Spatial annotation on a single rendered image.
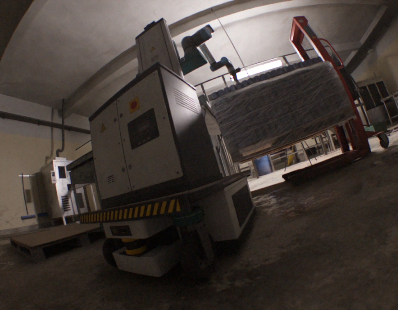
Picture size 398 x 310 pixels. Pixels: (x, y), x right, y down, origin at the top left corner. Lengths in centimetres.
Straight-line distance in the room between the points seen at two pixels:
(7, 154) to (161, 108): 673
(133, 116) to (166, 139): 21
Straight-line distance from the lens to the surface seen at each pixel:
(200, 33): 150
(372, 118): 875
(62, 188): 591
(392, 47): 1073
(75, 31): 552
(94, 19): 526
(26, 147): 739
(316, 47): 254
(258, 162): 478
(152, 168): 65
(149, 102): 70
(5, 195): 679
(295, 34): 307
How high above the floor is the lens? 34
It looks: 8 degrees up
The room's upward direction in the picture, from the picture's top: 16 degrees counter-clockwise
